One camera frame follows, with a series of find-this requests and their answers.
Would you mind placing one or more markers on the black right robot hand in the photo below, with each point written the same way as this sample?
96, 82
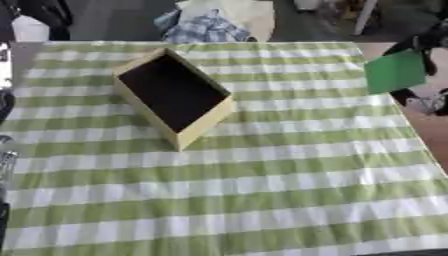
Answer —
429, 38

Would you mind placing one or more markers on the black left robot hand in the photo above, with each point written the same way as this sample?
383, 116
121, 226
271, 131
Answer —
4, 106

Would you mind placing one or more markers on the green square block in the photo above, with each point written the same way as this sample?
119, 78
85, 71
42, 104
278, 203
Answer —
395, 71

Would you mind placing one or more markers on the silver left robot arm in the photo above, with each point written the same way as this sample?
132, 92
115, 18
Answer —
7, 160

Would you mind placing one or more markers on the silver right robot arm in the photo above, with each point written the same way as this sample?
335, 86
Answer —
434, 105

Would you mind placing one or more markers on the tan open box, dark inside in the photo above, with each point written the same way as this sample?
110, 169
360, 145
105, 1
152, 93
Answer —
175, 90

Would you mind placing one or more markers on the white table leg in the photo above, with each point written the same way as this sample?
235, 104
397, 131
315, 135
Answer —
365, 16

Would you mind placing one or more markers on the white bag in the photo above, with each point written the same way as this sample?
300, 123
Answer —
30, 30

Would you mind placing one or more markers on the black chair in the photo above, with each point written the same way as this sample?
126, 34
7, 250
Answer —
44, 11

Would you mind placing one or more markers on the person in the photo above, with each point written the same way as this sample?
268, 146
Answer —
210, 26

